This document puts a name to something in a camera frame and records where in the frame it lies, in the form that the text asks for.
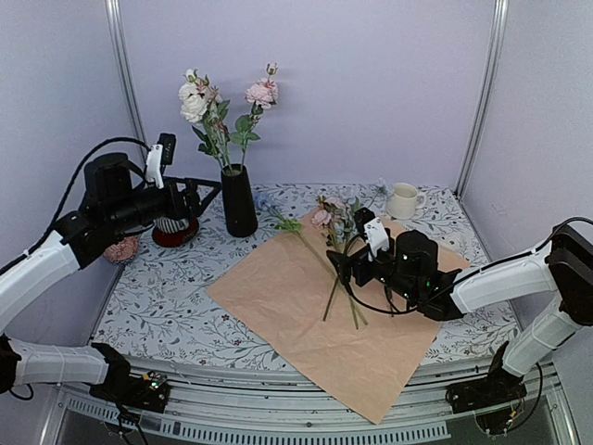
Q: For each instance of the cream ceramic mug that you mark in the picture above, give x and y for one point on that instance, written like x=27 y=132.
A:
x=405 y=201

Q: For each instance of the aluminium post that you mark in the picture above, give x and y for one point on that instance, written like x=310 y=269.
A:
x=117 y=37
x=494 y=50

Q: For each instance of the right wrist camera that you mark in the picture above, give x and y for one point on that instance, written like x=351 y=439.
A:
x=372 y=231

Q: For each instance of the white rose stem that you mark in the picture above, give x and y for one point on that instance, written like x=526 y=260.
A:
x=205 y=110

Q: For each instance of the floral patterned table mat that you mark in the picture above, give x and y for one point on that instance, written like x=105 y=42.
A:
x=159 y=309

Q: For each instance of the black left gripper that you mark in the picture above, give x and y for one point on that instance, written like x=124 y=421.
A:
x=193 y=207

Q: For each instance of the left aluminium post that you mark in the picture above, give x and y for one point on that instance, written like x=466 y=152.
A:
x=117 y=37

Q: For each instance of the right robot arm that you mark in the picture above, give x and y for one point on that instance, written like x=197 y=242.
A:
x=560 y=265

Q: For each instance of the peach wrapping paper sheet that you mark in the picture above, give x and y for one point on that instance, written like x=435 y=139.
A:
x=279 y=291

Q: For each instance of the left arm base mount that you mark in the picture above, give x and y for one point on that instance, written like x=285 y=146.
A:
x=149 y=392

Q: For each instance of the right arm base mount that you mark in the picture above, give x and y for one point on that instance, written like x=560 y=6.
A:
x=498 y=386

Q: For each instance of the right aluminium post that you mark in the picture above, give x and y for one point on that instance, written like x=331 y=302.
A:
x=494 y=50

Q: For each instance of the pink rose stem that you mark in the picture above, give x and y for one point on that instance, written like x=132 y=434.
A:
x=261 y=96

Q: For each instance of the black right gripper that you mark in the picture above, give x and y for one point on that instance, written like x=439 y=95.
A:
x=359 y=260

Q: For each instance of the red floral saucer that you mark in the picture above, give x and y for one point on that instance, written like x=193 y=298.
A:
x=178 y=239

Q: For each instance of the green paper flower bouquet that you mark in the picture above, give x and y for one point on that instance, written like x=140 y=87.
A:
x=336 y=217

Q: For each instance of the black white striped cup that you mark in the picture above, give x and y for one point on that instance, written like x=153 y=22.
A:
x=169 y=226

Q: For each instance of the red patterned bowl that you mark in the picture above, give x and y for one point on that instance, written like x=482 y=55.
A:
x=122 y=252

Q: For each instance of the blue hydrangea stem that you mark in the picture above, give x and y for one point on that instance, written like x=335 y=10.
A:
x=291 y=226

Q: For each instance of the black tall vase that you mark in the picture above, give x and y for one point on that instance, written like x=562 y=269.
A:
x=238 y=203

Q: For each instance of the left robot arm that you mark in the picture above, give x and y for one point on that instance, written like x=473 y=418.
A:
x=71 y=243

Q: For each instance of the aluminium frame rail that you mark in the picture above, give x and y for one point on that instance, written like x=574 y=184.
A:
x=226 y=406

